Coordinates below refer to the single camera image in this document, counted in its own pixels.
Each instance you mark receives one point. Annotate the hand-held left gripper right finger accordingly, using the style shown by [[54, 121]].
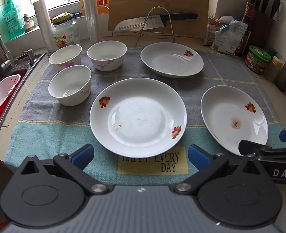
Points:
[[197, 156]]

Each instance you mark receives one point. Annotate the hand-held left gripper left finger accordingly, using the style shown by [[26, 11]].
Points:
[[83, 154]]

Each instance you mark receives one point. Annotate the white fruit-print plate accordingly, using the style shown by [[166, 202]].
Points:
[[230, 111], [169, 60], [138, 116]]

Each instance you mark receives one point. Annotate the white floral bowl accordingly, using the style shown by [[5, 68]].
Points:
[[70, 85], [65, 55], [106, 51]]

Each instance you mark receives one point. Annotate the grey and teal towel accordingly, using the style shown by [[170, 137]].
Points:
[[48, 131]]

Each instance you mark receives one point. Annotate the yellow-cap spice jar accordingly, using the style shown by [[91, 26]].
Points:
[[273, 69]]

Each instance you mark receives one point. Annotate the dark green cap jar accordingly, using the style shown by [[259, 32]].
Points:
[[273, 53]]

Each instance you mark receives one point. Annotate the green-lid sauce jar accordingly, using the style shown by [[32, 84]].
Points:
[[258, 53]]

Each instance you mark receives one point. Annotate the red plastic basin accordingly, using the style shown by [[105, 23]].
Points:
[[21, 74]]

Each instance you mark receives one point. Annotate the white plastic colander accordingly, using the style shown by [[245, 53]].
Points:
[[0, 94]]

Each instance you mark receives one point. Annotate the dark brown knife block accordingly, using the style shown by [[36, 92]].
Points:
[[261, 34]]

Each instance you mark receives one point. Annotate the stainless steel sink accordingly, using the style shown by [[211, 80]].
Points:
[[36, 58]]

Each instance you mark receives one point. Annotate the white printed plastic bag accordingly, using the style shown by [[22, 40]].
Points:
[[230, 38]]

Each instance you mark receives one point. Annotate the metal soap dispenser pump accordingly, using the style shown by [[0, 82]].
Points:
[[31, 55]]

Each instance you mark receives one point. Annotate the red-print plastic bag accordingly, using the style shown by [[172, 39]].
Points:
[[209, 36]]

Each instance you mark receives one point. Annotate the metal faucet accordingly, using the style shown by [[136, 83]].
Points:
[[6, 64]]

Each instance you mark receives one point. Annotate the glass jar yellow-green lid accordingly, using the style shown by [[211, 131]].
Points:
[[65, 36]]

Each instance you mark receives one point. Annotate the dark soy sauce bottle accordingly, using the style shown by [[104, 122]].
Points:
[[246, 24]]

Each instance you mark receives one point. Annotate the white plastic bag roll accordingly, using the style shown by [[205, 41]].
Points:
[[44, 26]]

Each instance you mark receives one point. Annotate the small potted plant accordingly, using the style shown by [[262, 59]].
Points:
[[29, 25]]

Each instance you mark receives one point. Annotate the clear cling film roll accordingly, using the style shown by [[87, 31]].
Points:
[[91, 12]]

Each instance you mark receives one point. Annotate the green dish soap bottle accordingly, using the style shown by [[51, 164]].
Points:
[[13, 17]]

